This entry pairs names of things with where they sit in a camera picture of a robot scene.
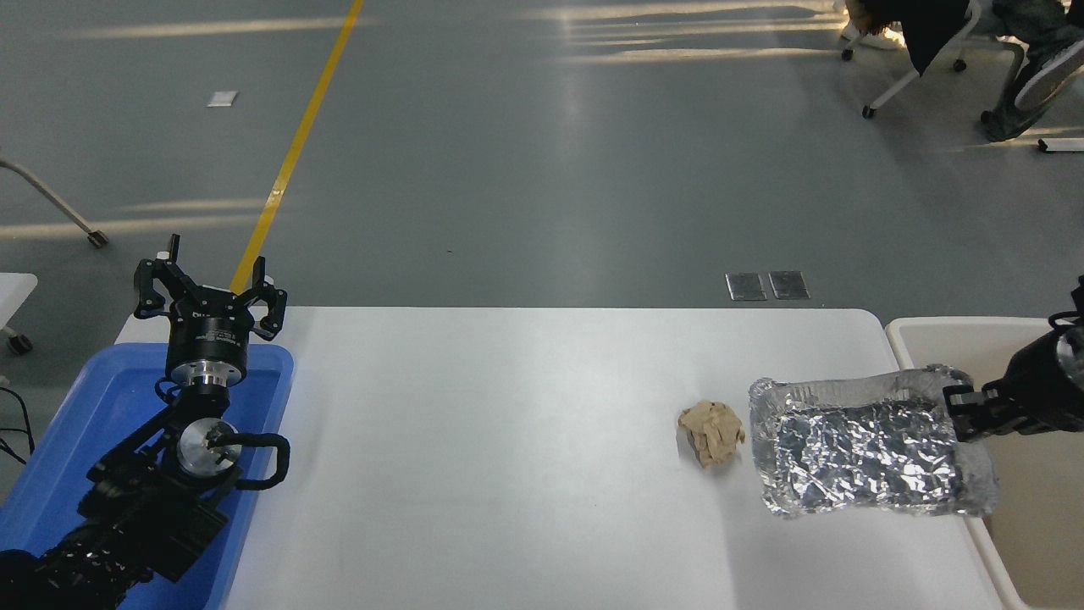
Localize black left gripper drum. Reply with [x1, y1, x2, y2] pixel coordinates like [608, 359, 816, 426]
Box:
[165, 291, 253, 371]

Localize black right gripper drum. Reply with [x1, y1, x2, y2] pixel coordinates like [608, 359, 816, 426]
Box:
[1002, 329, 1084, 435]

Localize silver foil tray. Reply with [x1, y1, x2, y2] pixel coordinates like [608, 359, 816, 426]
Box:
[748, 364, 1000, 519]

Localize large pale bin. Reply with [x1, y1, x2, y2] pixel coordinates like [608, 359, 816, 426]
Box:
[885, 318, 1084, 610]

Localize grey chair leg with caster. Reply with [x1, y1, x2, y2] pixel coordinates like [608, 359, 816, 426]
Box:
[0, 157, 109, 248]

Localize blue plastic tray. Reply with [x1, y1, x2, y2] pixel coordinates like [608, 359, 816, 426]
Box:
[0, 341, 295, 610]

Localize white cart with caster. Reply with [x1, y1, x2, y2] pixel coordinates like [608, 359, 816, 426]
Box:
[0, 272, 39, 357]

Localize crumpled tan paper ball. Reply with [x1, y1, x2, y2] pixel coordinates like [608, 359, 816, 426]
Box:
[677, 401, 747, 469]

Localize person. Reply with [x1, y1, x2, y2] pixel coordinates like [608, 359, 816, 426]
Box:
[980, 0, 1084, 142]

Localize white office chair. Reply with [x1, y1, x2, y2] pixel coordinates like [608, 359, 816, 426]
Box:
[841, 0, 1030, 119]

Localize person's white shoe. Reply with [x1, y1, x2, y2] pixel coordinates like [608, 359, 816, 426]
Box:
[838, 21, 907, 50]

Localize dark jacket with fur trim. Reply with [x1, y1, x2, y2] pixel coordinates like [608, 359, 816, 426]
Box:
[845, 0, 971, 77]

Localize black cables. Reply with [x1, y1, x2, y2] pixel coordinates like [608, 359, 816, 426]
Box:
[0, 385, 36, 467]

